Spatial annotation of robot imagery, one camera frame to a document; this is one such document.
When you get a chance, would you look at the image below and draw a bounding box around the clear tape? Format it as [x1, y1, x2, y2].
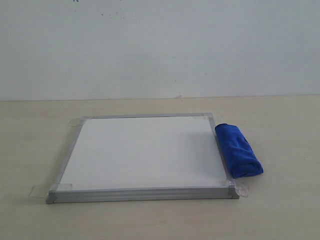
[192, 114, 224, 122]
[68, 117, 87, 127]
[28, 183, 73, 199]
[223, 178, 249, 199]

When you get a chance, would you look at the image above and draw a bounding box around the clear tape front right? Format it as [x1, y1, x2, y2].
[223, 178, 249, 199]

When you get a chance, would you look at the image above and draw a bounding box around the clear tape back right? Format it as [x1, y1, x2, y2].
[192, 114, 224, 122]

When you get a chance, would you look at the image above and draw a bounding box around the clear tape back left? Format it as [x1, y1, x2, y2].
[68, 117, 87, 127]

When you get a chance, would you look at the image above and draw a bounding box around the blue microfibre cloth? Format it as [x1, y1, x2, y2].
[215, 123, 264, 179]

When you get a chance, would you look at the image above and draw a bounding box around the clear tape front left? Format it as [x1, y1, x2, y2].
[28, 183, 73, 199]

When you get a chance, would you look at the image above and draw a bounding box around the white board with aluminium frame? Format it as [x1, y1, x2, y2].
[46, 113, 240, 205]

